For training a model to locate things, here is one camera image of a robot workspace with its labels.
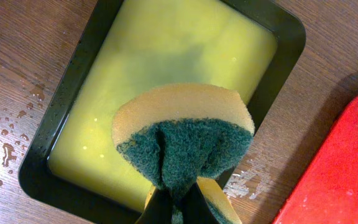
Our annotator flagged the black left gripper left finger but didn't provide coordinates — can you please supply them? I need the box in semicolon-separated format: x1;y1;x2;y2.
135;188;173;224

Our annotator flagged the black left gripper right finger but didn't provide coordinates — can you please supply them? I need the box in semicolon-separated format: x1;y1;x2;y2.
178;183;219;224

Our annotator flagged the yellow green scrub sponge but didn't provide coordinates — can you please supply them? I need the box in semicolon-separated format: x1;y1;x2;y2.
112;83;255;223

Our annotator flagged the red plastic tray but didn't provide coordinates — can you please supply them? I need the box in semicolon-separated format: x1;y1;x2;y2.
274;96;358;224

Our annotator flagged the black tub of yellow water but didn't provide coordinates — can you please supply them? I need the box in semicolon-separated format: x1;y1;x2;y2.
18;1;306;223

